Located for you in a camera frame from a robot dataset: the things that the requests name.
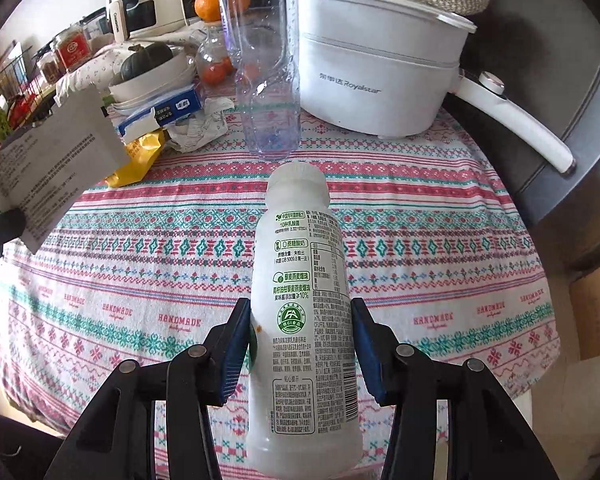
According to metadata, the orange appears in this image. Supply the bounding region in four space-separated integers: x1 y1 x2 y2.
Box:
195 0 223 23

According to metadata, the grey refrigerator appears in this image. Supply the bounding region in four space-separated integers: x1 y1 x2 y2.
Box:
442 0 600 261

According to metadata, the white bowl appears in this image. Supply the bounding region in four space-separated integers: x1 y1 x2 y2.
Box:
109 45 193 106

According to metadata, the black wire rack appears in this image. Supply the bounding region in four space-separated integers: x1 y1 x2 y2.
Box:
0 42 56 128

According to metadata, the white floral cloth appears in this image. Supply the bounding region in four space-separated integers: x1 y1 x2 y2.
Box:
55 22 201 106

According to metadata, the glass jar with tomatoes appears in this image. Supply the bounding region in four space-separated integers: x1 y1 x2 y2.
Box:
196 27 236 86

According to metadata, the white plastic bottle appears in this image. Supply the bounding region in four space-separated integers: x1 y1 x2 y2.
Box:
245 161 363 478

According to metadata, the white electric pot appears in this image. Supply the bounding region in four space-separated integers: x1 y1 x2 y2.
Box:
285 0 577 176

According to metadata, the green squash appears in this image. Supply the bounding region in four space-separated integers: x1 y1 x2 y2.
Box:
119 42 175 83

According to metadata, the patterned tablecloth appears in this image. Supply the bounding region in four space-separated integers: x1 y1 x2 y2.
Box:
0 105 563 480

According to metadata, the red label jar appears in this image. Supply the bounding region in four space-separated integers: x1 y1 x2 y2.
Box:
34 50 61 85
50 27 92 73

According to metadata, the cardboard box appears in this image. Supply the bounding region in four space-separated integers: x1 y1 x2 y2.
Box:
567 265 600 361

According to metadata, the yellow packet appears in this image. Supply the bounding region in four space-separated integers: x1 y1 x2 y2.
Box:
105 127 166 188

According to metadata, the crumpled white paper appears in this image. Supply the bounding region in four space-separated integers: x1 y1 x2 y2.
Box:
167 97 238 153

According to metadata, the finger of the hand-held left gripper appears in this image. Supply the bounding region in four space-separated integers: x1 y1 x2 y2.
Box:
0 208 28 257

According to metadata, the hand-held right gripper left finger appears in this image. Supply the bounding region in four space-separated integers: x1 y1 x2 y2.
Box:
42 297 253 480

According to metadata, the blue white box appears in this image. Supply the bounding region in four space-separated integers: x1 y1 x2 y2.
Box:
116 85 203 140

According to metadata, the clear plastic bottle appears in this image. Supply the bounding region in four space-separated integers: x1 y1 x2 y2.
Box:
216 0 301 161

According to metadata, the cream kitchen appliance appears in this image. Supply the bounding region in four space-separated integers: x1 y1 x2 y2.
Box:
105 0 188 43

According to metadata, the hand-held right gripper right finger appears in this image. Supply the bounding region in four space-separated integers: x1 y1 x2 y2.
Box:
350 297 561 480

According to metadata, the person's dark clothing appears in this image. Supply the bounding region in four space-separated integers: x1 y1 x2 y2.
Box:
0 407 66 480

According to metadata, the white orange snack bag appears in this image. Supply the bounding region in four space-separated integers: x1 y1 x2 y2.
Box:
0 87 132 255

